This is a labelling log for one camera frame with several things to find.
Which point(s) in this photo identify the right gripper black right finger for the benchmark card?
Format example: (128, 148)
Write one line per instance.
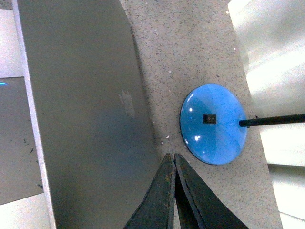
(198, 207)

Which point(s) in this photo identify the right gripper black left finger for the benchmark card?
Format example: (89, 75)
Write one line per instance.
(156, 211)

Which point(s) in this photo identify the grey laptop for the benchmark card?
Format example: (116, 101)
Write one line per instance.
(91, 126)

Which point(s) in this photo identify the blue desk lamp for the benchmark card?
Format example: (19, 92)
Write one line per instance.
(214, 126)

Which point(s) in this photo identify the white curtain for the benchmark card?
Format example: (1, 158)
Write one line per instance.
(272, 47)

